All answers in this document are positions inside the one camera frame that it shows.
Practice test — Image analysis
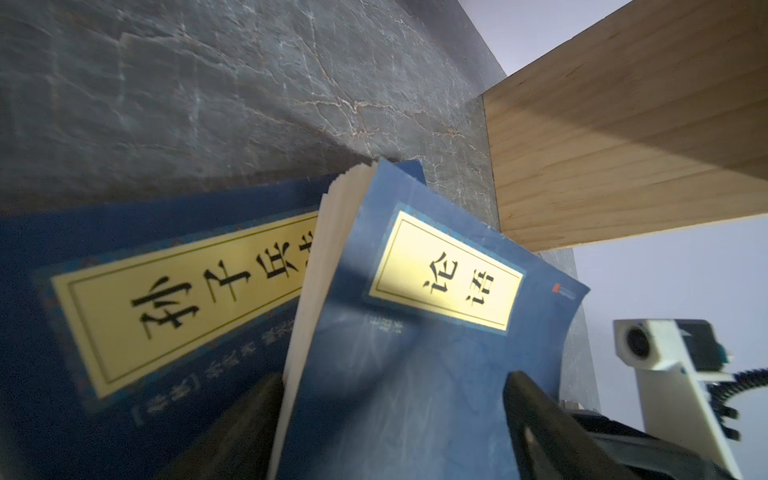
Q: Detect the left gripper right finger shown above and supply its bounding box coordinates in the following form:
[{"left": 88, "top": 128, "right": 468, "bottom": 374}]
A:
[{"left": 503, "top": 371, "right": 637, "bottom": 479}]

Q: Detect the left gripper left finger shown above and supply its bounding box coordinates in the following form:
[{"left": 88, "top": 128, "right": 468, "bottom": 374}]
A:
[{"left": 156, "top": 373, "right": 284, "bottom": 479}]

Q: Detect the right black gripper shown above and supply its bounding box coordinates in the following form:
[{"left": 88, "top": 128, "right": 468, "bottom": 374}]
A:
[{"left": 560, "top": 400, "right": 733, "bottom": 479}]

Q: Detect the blue folder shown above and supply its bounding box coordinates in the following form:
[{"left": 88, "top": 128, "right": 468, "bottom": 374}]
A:
[
  {"left": 268, "top": 160, "right": 588, "bottom": 479},
  {"left": 1, "top": 175, "right": 334, "bottom": 479}
]

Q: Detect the wooden two-tier shelf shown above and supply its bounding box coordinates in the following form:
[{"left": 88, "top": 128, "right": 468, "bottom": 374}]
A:
[{"left": 483, "top": 1, "right": 767, "bottom": 252}]

